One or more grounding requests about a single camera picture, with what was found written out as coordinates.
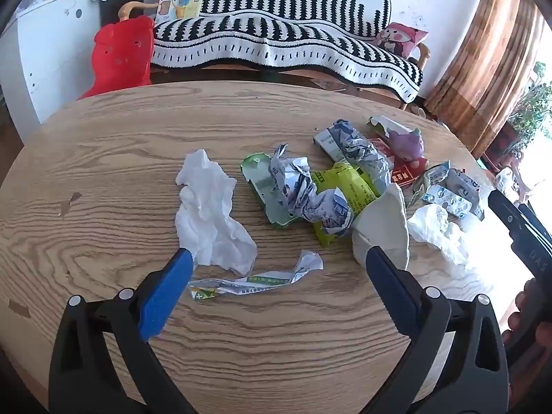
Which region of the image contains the brown curtain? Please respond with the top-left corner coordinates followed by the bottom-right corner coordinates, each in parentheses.
top-left (425, 0), bottom-right (546, 158)

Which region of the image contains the blue dotted silver wrapper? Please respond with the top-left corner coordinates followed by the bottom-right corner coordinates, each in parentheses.
top-left (410, 160), bottom-right (486, 220)

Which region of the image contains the illustrated picture book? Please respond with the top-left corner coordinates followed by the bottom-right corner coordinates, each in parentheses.
top-left (156, 0), bottom-right (204, 24)

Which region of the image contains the green potted plant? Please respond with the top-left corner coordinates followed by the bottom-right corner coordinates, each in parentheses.
top-left (506, 60), bottom-right (552, 154)

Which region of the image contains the person's right hand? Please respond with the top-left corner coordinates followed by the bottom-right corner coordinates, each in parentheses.
top-left (500, 280), bottom-right (552, 369)

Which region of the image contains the crushed white paper cup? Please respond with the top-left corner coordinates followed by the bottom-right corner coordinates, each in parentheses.
top-left (351, 183), bottom-right (410, 270)

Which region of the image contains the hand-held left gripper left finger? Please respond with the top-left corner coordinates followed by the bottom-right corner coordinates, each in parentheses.
top-left (49, 248), bottom-right (199, 414)

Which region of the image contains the crumpled silver blue wrapper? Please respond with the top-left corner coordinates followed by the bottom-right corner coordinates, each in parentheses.
top-left (268, 143), bottom-right (354, 238)

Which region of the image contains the red packet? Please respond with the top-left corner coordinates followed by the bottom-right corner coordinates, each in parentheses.
top-left (368, 136), bottom-right (430, 188)

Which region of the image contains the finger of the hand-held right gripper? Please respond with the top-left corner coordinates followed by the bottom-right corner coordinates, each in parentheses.
top-left (517, 203), bottom-right (552, 244)
top-left (488, 190), bottom-right (528, 236)

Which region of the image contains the red plastic chair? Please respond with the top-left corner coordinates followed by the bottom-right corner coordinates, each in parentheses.
top-left (78, 15), bottom-right (156, 100)

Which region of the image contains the pink cartoon cushion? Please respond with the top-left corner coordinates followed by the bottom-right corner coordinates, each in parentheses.
top-left (373, 21), bottom-right (430, 59)

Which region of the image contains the black box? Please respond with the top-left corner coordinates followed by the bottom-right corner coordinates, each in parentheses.
top-left (100, 0), bottom-right (145, 29)

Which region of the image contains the green plastic tray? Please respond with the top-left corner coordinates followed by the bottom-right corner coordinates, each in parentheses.
top-left (240, 152), bottom-right (303, 228)

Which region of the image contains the purple toy packaging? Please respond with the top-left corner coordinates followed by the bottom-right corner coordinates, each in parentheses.
top-left (367, 115), bottom-right (425, 162)

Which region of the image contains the crumpled blue white carton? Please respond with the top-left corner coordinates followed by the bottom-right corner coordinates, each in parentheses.
top-left (313, 118), bottom-right (395, 195)

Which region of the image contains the white tissue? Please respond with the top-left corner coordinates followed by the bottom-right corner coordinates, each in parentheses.
top-left (407, 204), bottom-right (471, 268)
top-left (175, 149), bottom-right (258, 277)

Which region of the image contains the black white striped blanket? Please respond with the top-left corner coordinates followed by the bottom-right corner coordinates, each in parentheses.
top-left (151, 0), bottom-right (425, 102)

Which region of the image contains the white cabinet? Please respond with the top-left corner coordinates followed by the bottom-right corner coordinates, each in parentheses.
top-left (0, 0), bottom-right (108, 132)

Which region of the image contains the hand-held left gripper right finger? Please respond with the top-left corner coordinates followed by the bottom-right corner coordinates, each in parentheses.
top-left (364, 246), bottom-right (512, 414)

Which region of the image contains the torn wrapper strip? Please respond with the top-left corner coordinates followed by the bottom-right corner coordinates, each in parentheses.
top-left (187, 250), bottom-right (324, 303)

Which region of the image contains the green snack packet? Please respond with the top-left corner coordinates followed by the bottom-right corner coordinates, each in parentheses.
top-left (313, 161), bottom-right (382, 246)

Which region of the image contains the wooden sofa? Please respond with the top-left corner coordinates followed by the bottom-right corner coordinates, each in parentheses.
top-left (116, 2), bottom-right (432, 110)

